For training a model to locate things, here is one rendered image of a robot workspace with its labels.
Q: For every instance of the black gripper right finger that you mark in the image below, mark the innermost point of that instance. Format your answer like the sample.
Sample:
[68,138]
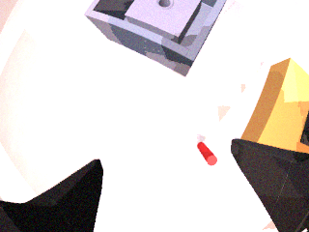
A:
[280,178]

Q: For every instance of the white square plate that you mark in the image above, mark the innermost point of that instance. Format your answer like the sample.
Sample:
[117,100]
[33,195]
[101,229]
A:
[168,18]

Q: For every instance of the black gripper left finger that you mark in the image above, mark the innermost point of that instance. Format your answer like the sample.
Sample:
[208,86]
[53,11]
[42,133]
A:
[70,206]

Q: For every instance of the red peg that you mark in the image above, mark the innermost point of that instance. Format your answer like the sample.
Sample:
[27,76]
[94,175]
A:
[209,157]

